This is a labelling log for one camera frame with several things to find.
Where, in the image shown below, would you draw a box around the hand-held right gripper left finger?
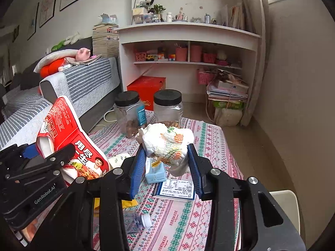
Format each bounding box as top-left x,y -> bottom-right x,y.
30,144 -> 147,251

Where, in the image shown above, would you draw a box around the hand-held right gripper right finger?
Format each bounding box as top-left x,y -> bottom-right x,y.
187,143 -> 307,251

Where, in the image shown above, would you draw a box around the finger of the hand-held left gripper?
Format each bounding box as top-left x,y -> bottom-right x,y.
0,143 -> 45,168
39,144 -> 76,177

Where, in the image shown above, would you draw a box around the white packet with blue border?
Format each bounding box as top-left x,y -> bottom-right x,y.
152,178 -> 195,201

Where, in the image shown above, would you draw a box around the red instant noodle cup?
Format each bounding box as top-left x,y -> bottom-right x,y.
36,95 -> 110,181

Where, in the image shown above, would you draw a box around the yellow wrapper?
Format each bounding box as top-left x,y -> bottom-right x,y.
93,199 -> 138,211

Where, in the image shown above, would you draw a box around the white printed tissue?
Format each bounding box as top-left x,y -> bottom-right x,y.
135,123 -> 195,177

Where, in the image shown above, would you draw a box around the white waste bin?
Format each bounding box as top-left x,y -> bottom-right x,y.
269,190 -> 301,236

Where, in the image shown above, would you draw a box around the light blue small box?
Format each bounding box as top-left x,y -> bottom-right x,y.
145,157 -> 167,184

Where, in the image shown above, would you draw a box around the white floral paper napkin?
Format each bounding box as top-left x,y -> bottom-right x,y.
107,153 -> 131,169

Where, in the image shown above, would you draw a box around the striped sofa seat cover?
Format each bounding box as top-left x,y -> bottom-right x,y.
0,94 -> 53,149

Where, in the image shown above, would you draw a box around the small clear plastic bottle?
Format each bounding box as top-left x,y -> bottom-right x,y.
123,210 -> 152,233

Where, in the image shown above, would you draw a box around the patterned pink tablecloth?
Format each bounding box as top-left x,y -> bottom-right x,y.
88,110 -> 244,251

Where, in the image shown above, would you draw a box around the grey sofa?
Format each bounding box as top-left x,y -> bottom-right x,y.
0,37 -> 122,149

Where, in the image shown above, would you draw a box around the clear jar with blue label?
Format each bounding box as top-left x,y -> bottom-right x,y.
113,91 -> 147,139

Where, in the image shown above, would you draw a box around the white bag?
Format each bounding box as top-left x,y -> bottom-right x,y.
215,108 -> 242,126

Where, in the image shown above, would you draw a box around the clear jar with black lid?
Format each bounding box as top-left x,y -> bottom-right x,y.
153,89 -> 184,128

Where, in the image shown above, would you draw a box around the green package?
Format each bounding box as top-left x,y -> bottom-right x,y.
213,100 -> 245,110

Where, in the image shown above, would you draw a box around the orange pillow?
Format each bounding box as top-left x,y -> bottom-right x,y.
39,59 -> 68,79

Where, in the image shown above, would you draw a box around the red cardboard box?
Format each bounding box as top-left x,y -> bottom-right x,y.
127,76 -> 166,111

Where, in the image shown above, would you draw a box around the stack of papers and folders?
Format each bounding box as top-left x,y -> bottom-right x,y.
206,69 -> 249,102

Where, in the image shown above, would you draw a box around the folded newspaper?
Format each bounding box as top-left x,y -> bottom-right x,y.
64,55 -> 104,66

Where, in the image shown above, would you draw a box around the hanging pink basket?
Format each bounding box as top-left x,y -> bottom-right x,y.
197,69 -> 216,85

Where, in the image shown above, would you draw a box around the white pillow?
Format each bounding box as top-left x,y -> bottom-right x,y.
34,50 -> 81,72

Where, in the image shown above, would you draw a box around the pink plush toy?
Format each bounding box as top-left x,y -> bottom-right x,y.
75,47 -> 92,61

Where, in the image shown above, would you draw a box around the green plush toy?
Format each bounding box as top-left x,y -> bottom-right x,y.
51,39 -> 68,51

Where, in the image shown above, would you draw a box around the white plush toy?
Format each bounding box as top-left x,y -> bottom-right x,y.
64,32 -> 81,45

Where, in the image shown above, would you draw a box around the stack of books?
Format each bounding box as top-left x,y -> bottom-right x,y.
92,24 -> 120,58

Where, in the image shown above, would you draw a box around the pink cylinder container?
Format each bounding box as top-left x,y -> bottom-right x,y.
190,45 -> 203,63
175,46 -> 188,62

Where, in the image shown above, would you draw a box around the beige curtain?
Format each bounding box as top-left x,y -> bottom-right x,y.
241,0 -> 270,126

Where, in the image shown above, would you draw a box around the narrow framed picture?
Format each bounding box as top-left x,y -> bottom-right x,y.
27,3 -> 40,41

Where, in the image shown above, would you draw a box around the light blue tissue box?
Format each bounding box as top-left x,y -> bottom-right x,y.
99,14 -> 117,25

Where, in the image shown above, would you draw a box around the white bookshelf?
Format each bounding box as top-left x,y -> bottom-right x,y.
115,0 -> 262,110

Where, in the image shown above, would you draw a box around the framed pink drawing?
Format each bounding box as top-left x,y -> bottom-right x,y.
39,0 -> 60,28

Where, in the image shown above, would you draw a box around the upright books and folders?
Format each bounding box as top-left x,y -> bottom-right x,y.
221,3 -> 246,30

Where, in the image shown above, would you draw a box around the small potted plant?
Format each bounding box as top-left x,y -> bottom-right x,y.
152,4 -> 166,21

